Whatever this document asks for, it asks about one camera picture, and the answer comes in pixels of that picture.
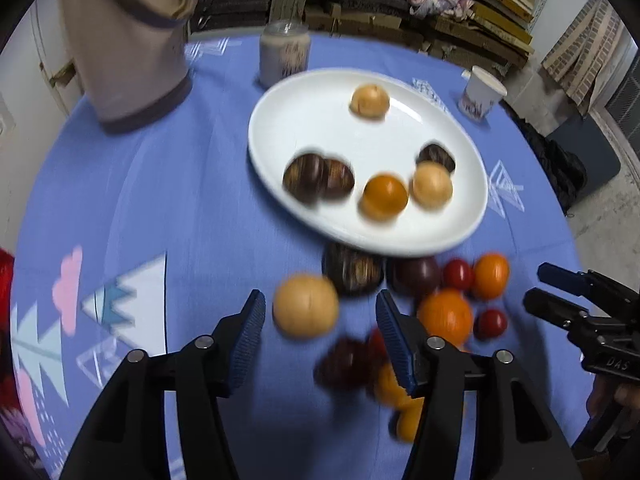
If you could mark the dark purple plum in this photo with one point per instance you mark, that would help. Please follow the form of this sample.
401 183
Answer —
346 367
413 277

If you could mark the streaked yellow pepino small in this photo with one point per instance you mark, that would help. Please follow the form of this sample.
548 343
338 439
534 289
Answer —
408 420

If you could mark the wooden shelf with boards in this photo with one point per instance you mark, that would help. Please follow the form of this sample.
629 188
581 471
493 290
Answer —
497 36

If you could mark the tan round fruit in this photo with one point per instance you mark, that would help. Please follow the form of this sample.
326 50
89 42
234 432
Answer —
305 306
370 101
431 185

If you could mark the beige thermos jug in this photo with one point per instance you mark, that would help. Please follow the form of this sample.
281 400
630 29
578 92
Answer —
130 57

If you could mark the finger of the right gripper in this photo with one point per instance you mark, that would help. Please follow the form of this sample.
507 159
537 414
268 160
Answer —
556 310
580 284

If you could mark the streaked yellow pepino large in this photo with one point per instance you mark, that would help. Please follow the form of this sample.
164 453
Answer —
387 390

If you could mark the dark purple plum upper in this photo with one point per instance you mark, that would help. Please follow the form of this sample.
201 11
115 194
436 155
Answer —
413 277

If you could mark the white drink can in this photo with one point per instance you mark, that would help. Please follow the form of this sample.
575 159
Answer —
284 48

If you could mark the white paper cup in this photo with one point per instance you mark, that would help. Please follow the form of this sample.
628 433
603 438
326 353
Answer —
482 91

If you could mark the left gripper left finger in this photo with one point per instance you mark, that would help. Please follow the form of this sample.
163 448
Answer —
124 434

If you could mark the dark water chestnut top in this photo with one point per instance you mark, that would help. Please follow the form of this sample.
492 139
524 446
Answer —
352 272

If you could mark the red cloth pile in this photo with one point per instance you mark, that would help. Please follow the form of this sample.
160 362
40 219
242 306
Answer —
6 278

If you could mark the small orange tangerine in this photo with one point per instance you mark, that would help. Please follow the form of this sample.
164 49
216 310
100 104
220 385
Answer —
492 273

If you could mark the dark water chestnut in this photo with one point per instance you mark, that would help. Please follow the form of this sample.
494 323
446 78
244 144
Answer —
434 152
305 177
340 179
352 272

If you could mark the yellow orange fruit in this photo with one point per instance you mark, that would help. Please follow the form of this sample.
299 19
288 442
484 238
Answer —
383 198

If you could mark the person right hand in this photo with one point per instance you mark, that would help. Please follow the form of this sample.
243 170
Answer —
605 391

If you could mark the blue patterned tablecloth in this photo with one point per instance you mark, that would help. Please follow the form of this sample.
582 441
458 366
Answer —
170 224

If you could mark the white oval plate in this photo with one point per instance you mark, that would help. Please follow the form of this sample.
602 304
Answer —
310 112

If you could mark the dark purple plum left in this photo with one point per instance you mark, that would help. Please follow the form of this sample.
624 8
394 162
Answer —
346 367

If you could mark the large orange tangerine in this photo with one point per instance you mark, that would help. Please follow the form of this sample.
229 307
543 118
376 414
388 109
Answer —
447 314

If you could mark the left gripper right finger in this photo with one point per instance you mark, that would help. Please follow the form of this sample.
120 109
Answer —
516 435

